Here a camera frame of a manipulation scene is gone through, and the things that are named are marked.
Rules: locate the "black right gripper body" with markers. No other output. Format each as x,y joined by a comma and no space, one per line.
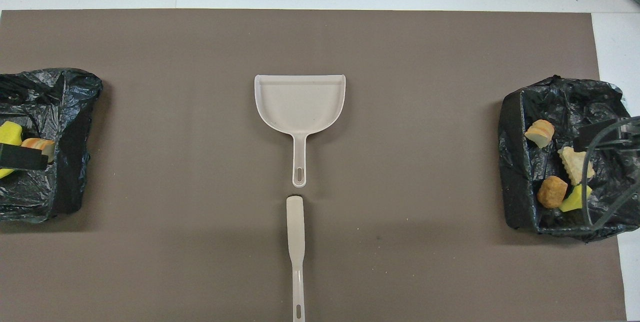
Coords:
607,137

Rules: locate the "rounded beige sponge scrap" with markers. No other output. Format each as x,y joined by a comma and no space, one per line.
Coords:
37,144

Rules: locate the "green yellow sponge piece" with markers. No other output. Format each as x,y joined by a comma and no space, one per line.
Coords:
4,173

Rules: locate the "notched yellow sponge piece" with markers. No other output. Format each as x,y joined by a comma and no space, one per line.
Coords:
10,133

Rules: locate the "large beige sponge chunk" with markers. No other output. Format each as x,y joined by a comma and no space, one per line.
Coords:
572,164

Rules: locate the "small yellow green sponge scrap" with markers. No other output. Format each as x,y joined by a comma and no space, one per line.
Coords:
575,201

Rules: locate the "brown sponge lump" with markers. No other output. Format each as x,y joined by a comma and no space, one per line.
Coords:
552,192

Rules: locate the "beige plastic hand brush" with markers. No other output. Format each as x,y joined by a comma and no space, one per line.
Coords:
295,227

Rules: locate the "beige plastic dustpan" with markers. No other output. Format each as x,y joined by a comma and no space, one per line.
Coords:
300,102

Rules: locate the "bin with smooth black bag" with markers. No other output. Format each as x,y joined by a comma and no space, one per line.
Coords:
60,97

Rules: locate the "bin with crumpled black bag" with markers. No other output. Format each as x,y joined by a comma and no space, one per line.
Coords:
520,172

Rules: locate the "brown table mat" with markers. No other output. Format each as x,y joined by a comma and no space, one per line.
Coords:
400,162

